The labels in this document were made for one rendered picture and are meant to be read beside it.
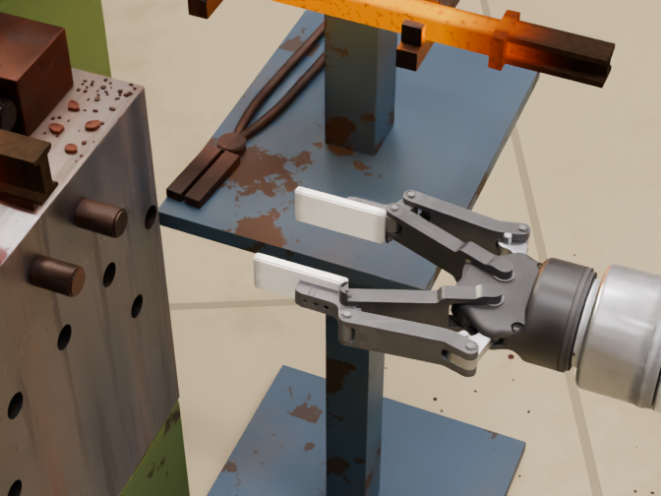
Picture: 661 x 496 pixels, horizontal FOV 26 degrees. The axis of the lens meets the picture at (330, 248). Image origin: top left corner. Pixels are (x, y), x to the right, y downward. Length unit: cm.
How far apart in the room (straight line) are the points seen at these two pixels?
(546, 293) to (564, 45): 36
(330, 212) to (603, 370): 24
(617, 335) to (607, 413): 131
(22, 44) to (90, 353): 30
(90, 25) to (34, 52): 38
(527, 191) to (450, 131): 101
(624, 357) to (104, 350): 61
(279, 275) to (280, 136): 60
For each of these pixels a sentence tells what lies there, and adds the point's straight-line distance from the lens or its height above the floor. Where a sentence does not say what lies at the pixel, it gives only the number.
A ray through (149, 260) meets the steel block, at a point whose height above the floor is 72.
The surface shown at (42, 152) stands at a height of 102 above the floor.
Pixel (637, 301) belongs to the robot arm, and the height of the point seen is 105.
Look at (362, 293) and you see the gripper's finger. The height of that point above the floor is 102.
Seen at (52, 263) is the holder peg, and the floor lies 88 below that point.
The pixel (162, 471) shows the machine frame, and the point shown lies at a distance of 167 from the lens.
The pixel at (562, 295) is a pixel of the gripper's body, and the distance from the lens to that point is 97.
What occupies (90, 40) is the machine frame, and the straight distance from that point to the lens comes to 167.
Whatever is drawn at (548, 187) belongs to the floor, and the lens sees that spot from 262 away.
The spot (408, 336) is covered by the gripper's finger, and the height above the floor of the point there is 101.
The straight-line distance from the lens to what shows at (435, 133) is 160.
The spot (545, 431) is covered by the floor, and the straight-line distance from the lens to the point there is 223.
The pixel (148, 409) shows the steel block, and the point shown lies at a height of 53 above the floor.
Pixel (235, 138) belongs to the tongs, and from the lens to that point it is 158.
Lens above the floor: 173
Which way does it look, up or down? 44 degrees down
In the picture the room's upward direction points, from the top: straight up
